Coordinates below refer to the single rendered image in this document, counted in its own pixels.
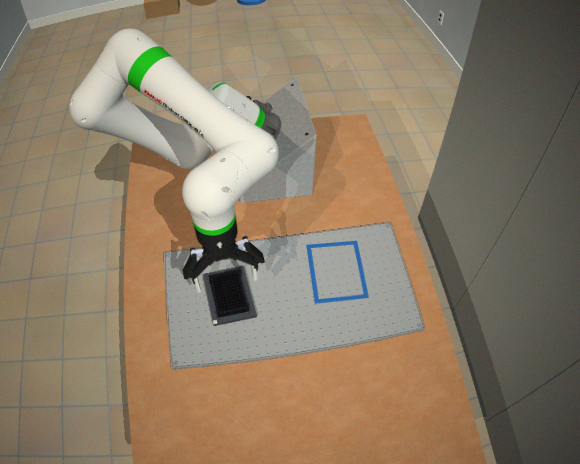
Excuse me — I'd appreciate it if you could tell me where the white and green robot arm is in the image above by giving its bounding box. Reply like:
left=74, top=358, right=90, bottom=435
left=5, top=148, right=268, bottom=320
left=69, top=28, right=281, bottom=250

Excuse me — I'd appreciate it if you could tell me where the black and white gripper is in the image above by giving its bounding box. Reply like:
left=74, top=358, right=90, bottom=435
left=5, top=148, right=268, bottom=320
left=183, top=236, right=265, bottom=293

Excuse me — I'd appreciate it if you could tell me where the blue tape outline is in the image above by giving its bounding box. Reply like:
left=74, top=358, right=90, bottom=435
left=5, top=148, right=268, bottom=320
left=306, top=241, right=369, bottom=304

